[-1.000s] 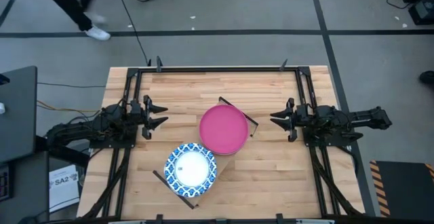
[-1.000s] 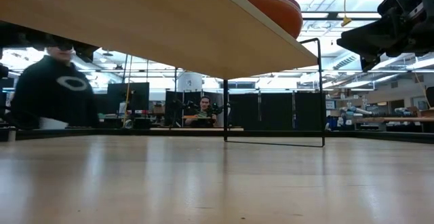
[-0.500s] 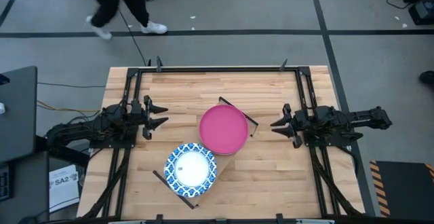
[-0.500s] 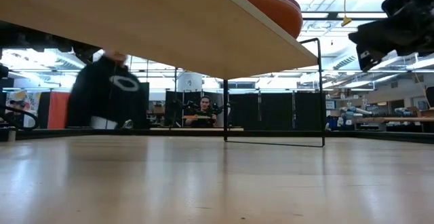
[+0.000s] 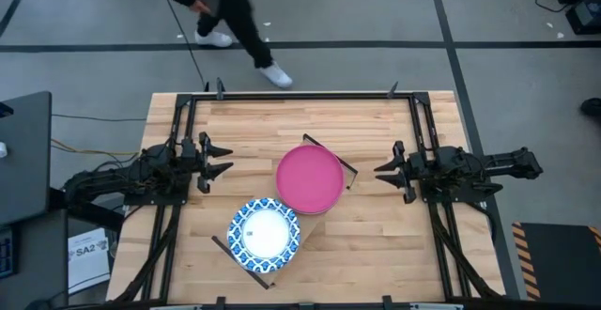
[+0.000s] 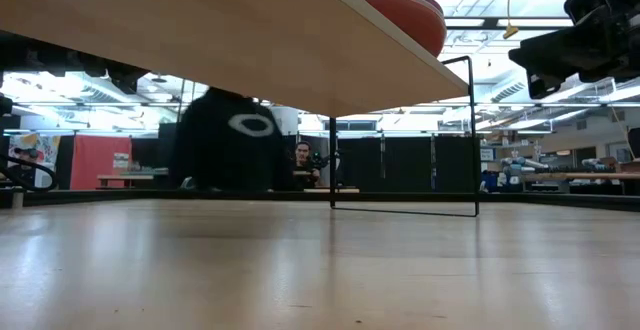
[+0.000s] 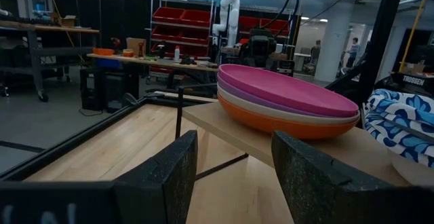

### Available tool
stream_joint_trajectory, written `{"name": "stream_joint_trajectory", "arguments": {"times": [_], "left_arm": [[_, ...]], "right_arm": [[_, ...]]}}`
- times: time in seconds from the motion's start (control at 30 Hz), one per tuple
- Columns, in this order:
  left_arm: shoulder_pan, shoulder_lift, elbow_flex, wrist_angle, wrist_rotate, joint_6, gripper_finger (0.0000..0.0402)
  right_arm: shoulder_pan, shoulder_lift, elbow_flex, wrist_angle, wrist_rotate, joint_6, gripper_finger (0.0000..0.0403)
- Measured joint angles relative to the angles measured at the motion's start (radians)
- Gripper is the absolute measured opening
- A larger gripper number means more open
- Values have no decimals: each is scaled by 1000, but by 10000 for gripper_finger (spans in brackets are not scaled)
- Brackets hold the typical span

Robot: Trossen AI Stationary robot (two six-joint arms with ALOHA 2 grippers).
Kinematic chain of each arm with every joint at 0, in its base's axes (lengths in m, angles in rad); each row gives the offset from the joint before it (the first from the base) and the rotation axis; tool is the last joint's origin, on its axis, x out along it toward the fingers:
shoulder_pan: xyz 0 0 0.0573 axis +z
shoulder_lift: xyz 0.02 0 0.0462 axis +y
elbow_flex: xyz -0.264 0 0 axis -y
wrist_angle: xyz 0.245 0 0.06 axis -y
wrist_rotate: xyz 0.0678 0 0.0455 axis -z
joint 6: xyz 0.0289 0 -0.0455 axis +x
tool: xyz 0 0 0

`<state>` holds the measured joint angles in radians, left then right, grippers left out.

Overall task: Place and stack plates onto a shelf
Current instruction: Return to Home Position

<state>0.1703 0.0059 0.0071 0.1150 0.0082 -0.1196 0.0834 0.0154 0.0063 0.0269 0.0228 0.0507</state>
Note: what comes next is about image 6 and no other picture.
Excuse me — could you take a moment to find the black metal table frame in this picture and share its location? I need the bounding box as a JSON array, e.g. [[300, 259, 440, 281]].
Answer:
[[0, 188, 640, 214]]

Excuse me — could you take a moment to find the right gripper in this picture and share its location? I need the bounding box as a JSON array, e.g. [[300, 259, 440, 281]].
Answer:
[[508, 19, 640, 100]]

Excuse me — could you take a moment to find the black partition wall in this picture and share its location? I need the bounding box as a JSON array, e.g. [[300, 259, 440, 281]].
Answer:
[[284, 133, 482, 193]]

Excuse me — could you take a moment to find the wooden bench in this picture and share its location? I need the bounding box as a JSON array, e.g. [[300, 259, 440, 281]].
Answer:
[[97, 169, 171, 190]]

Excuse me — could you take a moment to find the seated person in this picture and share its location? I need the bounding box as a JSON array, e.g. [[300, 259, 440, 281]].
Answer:
[[292, 140, 327, 191]]

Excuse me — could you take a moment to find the person with cap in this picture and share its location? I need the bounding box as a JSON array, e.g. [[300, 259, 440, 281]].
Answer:
[[12, 145, 49, 181]]

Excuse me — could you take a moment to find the red partition panel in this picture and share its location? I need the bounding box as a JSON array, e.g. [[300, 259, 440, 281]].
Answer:
[[71, 134, 134, 191]]

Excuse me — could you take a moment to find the black cable loop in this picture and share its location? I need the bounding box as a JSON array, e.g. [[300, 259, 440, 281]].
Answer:
[[0, 154, 59, 192]]

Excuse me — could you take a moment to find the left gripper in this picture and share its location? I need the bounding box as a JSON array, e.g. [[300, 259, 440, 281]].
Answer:
[[82, 54, 151, 95]]

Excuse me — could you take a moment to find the yellow hanging pendant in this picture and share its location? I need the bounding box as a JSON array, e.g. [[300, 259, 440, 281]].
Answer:
[[502, 0, 520, 40]]

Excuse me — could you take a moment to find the colourful poster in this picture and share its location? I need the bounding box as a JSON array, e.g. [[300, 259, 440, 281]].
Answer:
[[7, 133, 61, 190]]

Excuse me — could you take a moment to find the wooden workbench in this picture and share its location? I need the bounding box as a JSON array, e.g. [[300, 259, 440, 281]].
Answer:
[[522, 171, 640, 194]]

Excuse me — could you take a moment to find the orange bowl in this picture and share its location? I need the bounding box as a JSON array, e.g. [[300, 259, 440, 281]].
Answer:
[[349, 0, 448, 59]]

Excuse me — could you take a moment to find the wooden shelf with black legs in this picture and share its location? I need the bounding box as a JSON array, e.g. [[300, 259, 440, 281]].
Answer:
[[0, 0, 480, 218]]

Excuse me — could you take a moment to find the person in black shirt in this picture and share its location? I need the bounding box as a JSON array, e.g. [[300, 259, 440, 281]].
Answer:
[[169, 87, 296, 192]]

